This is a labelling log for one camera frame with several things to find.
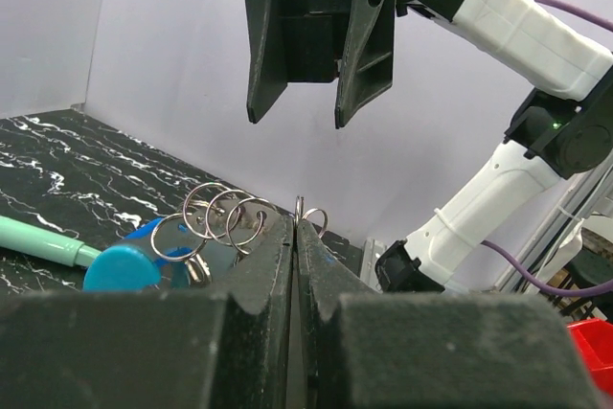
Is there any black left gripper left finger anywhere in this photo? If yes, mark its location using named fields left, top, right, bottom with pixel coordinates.
left=1, top=216, right=294, bottom=408

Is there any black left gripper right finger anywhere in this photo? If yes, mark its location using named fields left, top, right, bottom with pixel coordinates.
left=295, top=221, right=599, bottom=408

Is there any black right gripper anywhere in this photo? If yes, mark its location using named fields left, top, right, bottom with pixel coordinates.
left=244, top=0, right=396, bottom=128

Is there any blue tagged key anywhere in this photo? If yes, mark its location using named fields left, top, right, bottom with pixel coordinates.
left=82, top=217, right=190, bottom=292

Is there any red plastic bin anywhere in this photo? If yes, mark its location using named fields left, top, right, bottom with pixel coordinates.
left=567, top=318, right=613, bottom=396

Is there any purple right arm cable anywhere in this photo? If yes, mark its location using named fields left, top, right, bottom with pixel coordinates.
left=481, top=0, right=613, bottom=298

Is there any aluminium rail frame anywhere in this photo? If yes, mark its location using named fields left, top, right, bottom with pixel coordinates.
left=513, top=159, right=612, bottom=286

